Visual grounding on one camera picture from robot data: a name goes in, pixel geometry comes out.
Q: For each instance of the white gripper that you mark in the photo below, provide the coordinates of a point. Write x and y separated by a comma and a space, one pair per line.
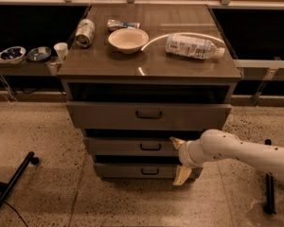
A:
184, 155

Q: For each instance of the blue patterned bowl right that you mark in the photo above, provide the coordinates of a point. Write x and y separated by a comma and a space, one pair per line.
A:
39, 54

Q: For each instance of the grey top drawer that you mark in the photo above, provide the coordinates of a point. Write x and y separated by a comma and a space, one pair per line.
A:
147, 116

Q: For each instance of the small white paper cup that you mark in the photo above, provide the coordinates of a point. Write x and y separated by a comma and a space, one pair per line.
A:
61, 50

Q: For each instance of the black stand leg right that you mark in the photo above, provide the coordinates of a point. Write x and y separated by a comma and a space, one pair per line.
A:
269, 206

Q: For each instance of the crumpled snack wrapper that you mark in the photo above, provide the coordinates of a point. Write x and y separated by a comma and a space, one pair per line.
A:
113, 25

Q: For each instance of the clear plastic water bottle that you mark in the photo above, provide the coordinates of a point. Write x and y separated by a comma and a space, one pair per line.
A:
192, 47

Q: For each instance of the blue patterned bowl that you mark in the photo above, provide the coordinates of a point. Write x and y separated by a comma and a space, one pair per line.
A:
39, 54
14, 55

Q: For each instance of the black stand leg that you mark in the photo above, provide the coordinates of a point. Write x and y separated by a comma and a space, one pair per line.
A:
269, 206
6, 188

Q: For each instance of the grey bottom drawer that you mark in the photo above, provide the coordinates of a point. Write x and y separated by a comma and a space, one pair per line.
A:
135, 171

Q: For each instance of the black stand leg left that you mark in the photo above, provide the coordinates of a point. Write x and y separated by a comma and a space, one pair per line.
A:
6, 188

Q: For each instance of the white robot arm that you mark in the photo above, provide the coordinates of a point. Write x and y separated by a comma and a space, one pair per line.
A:
215, 145

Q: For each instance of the blue patterned bowl left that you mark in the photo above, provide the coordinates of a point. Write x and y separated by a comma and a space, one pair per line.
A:
14, 55

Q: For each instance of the grey drawer cabinet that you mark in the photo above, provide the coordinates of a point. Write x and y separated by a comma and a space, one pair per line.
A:
100, 73

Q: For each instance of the white paper bowl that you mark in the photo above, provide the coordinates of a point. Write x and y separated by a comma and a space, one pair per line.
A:
128, 40

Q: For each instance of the crushed soda can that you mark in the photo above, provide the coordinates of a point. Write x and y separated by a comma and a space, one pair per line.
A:
85, 33

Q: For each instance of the grey drawer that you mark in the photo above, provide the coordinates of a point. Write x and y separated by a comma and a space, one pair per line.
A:
130, 147
135, 171
147, 116

